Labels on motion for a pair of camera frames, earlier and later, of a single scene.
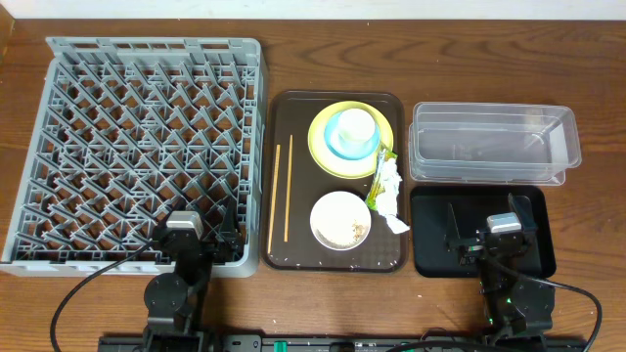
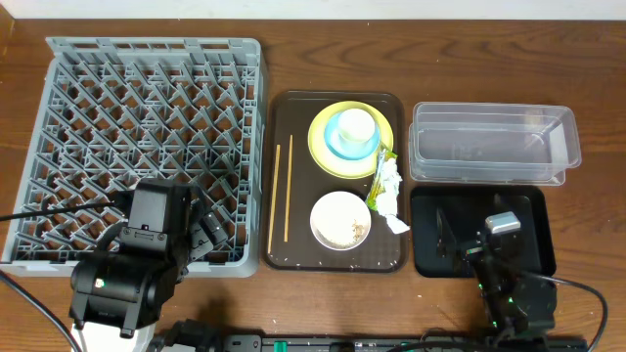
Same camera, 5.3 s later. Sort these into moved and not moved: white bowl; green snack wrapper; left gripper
Moved: left gripper
Not moved: green snack wrapper; white bowl
